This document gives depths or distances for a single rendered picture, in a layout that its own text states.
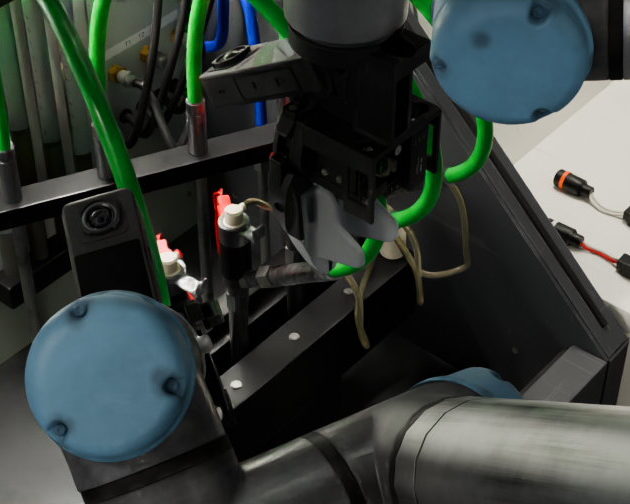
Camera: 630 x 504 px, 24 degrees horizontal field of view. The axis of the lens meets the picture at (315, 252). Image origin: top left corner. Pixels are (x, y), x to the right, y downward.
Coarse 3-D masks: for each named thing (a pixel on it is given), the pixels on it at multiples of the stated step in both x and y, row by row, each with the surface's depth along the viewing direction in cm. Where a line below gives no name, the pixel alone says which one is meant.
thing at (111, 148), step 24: (48, 0) 96; (72, 24) 95; (72, 48) 94; (72, 72) 94; (0, 96) 124; (96, 96) 93; (0, 120) 125; (96, 120) 93; (0, 144) 127; (120, 144) 92; (120, 168) 92; (144, 216) 92
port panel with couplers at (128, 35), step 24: (120, 0) 139; (144, 0) 146; (168, 0) 149; (120, 24) 145; (144, 24) 148; (168, 24) 150; (120, 48) 146; (144, 48) 149; (168, 48) 152; (120, 72) 146; (144, 72) 151; (120, 96) 150
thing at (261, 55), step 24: (240, 48) 98; (264, 48) 96; (288, 48) 93; (216, 72) 96; (240, 72) 94; (264, 72) 92; (288, 72) 90; (312, 72) 90; (216, 96) 97; (240, 96) 95; (264, 96) 94; (288, 96) 92
